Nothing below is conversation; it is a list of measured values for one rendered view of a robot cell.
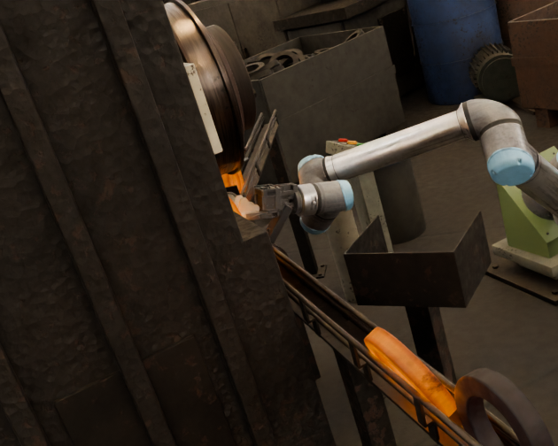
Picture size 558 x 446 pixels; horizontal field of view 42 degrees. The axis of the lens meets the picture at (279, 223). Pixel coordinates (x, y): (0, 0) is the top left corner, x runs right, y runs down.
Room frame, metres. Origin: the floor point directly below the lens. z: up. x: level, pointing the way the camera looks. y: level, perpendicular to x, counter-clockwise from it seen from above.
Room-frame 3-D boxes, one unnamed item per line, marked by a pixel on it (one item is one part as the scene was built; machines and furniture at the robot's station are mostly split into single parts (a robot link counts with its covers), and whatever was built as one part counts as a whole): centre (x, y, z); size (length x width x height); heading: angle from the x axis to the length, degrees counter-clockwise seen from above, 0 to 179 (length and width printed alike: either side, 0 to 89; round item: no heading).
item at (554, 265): (2.44, -0.95, 0.10); 0.32 x 0.32 x 0.04; 18
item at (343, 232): (2.69, -0.23, 0.26); 0.12 x 0.12 x 0.52
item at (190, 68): (1.55, 0.11, 1.15); 0.26 x 0.02 x 0.18; 18
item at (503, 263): (2.44, -0.95, 0.04); 0.40 x 0.40 x 0.08; 18
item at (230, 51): (1.93, 0.02, 1.11); 0.28 x 0.06 x 0.28; 18
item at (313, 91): (4.63, -0.33, 0.39); 1.03 x 0.83 x 0.77; 123
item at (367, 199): (2.78, -0.37, 0.31); 0.24 x 0.16 x 0.62; 18
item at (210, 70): (1.90, 0.12, 1.11); 0.47 x 0.06 x 0.47; 18
